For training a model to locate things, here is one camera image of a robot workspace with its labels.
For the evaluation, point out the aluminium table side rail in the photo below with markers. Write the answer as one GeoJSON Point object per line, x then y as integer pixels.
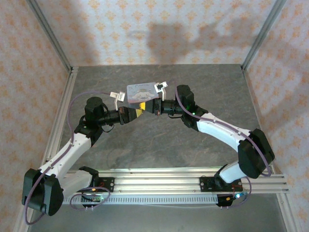
{"type": "Point", "coordinates": [63, 104]}

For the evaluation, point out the aluminium frame leg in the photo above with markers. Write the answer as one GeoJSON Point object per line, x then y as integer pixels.
{"type": "Point", "coordinates": [20, 226]}
{"type": "Point", "coordinates": [286, 212]}

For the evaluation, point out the cartoon print tin box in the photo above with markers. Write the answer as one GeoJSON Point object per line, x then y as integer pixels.
{"type": "Point", "coordinates": [142, 93]}

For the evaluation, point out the controller board with LED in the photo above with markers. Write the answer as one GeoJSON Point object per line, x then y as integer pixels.
{"type": "Point", "coordinates": [94, 198]}
{"type": "Point", "coordinates": [227, 199]}

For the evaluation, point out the aluminium frame post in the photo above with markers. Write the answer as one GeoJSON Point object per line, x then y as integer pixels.
{"type": "Point", "coordinates": [262, 33]}
{"type": "Point", "coordinates": [49, 33]}

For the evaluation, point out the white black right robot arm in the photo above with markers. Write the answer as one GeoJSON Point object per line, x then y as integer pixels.
{"type": "Point", "coordinates": [217, 128]}

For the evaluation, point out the aluminium base rail beam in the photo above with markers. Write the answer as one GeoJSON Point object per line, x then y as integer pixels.
{"type": "Point", "coordinates": [157, 183]}

